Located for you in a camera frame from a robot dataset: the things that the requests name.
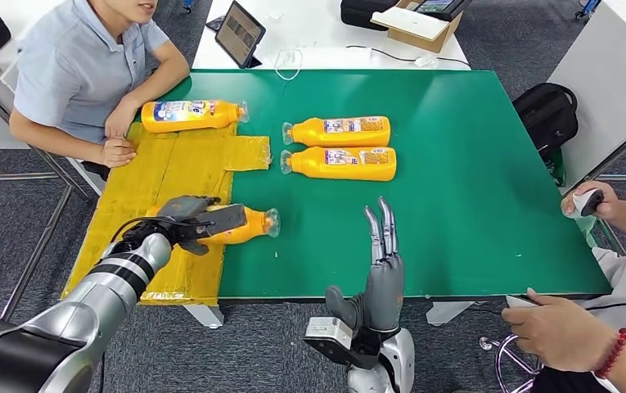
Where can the black backpack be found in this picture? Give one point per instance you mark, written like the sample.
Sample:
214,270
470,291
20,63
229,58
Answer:
545,116

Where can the brown cardboard box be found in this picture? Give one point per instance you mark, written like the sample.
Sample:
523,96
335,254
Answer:
421,40

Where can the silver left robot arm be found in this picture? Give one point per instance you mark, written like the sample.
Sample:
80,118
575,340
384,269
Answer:
101,287

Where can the dark green bag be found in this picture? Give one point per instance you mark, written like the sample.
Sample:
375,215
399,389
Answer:
557,168

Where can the black zip case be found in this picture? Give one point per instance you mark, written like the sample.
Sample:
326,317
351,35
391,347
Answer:
358,13

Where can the white table foot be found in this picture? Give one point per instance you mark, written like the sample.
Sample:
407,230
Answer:
448,312
207,317

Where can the white handheld device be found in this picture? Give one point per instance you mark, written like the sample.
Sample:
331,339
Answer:
518,302

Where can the dark smartphone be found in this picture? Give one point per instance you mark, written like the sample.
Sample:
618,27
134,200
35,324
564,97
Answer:
216,24

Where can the yellow taped cardboard mat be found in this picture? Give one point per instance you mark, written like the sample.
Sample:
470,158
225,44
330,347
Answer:
128,179

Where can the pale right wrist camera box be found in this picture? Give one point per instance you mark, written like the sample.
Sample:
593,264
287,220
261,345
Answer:
326,332

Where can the black tablet on stand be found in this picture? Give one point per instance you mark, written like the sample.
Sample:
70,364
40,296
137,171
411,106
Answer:
239,35

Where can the person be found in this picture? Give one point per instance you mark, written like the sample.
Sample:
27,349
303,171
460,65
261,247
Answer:
74,70
551,331

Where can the orange detergent bottle clear cap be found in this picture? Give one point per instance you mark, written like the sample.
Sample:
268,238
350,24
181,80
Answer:
312,134
253,223
312,165
220,115

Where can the grey metal frame table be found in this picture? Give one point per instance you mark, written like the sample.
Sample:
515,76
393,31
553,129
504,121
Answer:
55,217

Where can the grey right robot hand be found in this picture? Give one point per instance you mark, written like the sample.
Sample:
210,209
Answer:
383,298

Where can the pale green plastic bag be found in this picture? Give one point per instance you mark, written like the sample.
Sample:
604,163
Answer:
589,225

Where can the chrome chair base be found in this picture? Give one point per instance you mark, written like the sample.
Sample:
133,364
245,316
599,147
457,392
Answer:
486,343

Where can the white side table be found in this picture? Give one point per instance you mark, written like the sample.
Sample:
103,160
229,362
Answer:
605,81

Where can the white plug adapter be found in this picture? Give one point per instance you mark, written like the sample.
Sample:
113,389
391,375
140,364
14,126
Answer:
426,60

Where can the white paper sheet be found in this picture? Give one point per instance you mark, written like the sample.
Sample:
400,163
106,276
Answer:
407,23

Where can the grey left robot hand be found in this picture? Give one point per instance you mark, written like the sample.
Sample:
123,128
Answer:
182,209

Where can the blue metal stand leg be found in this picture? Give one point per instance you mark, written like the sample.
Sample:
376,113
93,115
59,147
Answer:
188,5
588,8

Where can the black terminal with screen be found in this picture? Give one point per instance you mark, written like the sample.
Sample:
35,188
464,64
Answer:
442,8

